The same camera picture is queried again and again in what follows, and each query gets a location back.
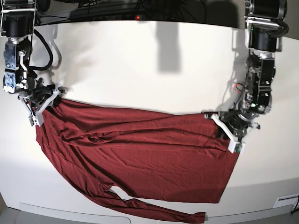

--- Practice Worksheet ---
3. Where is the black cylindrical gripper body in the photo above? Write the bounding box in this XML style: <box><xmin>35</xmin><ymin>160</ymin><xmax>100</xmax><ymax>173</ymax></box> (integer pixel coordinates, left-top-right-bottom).
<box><xmin>225</xmin><ymin>112</ymin><xmax>255</xmax><ymax>138</ymax></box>
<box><xmin>29</xmin><ymin>85</ymin><xmax>53</xmax><ymax>108</ymax></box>

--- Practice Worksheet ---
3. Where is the dark red long-sleeve shirt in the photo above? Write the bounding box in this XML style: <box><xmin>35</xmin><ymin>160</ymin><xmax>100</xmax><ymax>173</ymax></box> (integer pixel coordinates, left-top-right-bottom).
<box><xmin>36</xmin><ymin>99</ymin><xmax>239</xmax><ymax>224</ymax></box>

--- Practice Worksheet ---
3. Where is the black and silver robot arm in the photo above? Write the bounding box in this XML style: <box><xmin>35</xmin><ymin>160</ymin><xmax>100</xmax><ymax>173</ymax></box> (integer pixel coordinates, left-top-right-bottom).
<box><xmin>0</xmin><ymin>0</ymin><xmax>56</xmax><ymax>111</ymax></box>

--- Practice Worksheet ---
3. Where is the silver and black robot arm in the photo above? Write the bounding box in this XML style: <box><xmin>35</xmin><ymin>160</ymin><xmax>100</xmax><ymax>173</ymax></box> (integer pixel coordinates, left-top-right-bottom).
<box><xmin>220</xmin><ymin>0</ymin><xmax>289</xmax><ymax>141</ymax></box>

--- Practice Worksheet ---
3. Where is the black power strip red switch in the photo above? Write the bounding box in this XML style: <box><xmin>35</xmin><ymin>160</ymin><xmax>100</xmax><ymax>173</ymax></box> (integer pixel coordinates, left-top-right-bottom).
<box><xmin>93</xmin><ymin>14</ymin><xmax>143</xmax><ymax>21</ymax></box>

